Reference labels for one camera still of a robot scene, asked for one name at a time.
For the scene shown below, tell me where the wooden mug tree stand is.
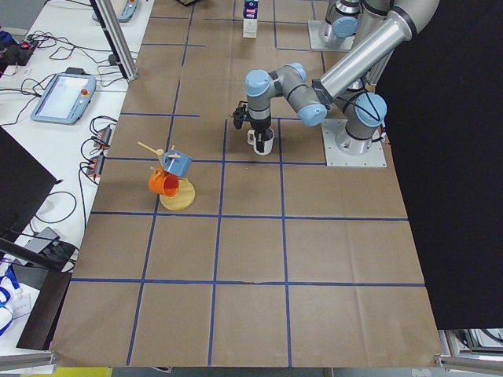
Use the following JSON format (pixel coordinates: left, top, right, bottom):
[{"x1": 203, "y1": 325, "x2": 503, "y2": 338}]
[{"x1": 138, "y1": 141, "x2": 196, "y2": 211}]

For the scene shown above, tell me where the black monitor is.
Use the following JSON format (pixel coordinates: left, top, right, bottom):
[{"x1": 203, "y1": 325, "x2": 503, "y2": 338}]
[{"x1": 1, "y1": 130, "x2": 56, "y2": 241}]

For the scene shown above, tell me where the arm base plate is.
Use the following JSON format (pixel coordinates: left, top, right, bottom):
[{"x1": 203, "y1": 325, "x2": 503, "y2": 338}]
[
  {"x1": 307, "y1": 20, "x2": 354, "y2": 53},
  {"x1": 321, "y1": 119, "x2": 387, "y2": 168}
]

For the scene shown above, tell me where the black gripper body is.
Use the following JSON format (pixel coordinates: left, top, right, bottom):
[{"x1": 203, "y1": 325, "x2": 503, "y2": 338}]
[{"x1": 249, "y1": 116, "x2": 271, "y2": 138}]

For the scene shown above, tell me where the blue mug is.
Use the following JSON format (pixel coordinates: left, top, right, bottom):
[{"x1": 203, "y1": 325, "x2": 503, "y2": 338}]
[{"x1": 162, "y1": 150, "x2": 193, "y2": 178}]

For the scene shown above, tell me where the orange mug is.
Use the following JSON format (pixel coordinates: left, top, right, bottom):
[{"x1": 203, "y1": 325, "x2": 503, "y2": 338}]
[{"x1": 148, "y1": 168, "x2": 179, "y2": 197}]

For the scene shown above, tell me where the white mug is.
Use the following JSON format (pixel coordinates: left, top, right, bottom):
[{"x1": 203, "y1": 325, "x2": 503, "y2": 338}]
[{"x1": 247, "y1": 129, "x2": 274, "y2": 156}]

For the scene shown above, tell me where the aluminium frame post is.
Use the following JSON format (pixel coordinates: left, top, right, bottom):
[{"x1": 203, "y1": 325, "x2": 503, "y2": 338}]
[{"x1": 90, "y1": 0, "x2": 138, "y2": 82}]

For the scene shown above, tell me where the blue white milk carton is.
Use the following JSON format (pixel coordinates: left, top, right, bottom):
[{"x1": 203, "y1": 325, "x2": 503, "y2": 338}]
[{"x1": 242, "y1": 0, "x2": 259, "y2": 38}]

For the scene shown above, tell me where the blue teach pendant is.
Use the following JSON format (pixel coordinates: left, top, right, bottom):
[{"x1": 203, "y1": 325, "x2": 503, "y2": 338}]
[
  {"x1": 111, "y1": 0, "x2": 140, "y2": 23},
  {"x1": 31, "y1": 72, "x2": 97, "y2": 125}
]

